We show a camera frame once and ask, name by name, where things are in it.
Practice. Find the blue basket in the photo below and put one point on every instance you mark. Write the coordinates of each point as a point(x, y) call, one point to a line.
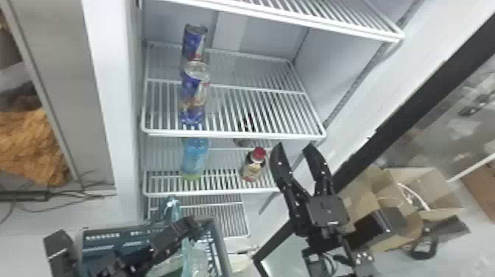
point(112, 241)

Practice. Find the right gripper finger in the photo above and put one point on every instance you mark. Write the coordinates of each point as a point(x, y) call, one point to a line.
point(321, 174)
point(284, 181)

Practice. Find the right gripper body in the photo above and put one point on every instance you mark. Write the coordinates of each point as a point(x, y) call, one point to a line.
point(325, 239)

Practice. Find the blue can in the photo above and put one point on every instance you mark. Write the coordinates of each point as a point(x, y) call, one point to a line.
point(193, 42)
point(193, 93)

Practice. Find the cardboard box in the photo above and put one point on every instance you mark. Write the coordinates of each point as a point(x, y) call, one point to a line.
point(402, 201)
point(481, 189)

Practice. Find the blue bottle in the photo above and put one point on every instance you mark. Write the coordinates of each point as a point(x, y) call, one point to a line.
point(194, 156)

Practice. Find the red capped bottle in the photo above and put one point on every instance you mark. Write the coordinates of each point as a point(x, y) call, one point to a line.
point(254, 166)

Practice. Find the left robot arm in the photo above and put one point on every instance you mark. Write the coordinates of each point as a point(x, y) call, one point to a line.
point(170, 240)

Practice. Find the clear bottle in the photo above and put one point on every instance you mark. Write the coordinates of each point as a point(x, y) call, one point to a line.
point(195, 259)
point(172, 209)

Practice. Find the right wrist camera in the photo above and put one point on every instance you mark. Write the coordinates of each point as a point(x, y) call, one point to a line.
point(328, 210)

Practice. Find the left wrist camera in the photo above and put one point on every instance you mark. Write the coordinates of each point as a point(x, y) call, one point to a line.
point(58, 251)

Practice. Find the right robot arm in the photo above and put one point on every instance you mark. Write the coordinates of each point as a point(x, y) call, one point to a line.
point(363, 267)

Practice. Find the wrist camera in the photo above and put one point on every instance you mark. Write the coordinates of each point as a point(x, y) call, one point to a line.
point(58, 251)
point(328, 210)

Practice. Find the fridge door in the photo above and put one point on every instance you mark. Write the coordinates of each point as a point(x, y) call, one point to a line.
point(417, 104)

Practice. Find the brown cloth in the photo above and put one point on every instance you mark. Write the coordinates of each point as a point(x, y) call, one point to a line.
point(29, 147)

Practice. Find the white fridge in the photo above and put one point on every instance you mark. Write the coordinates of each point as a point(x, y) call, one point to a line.
point(112, 96)

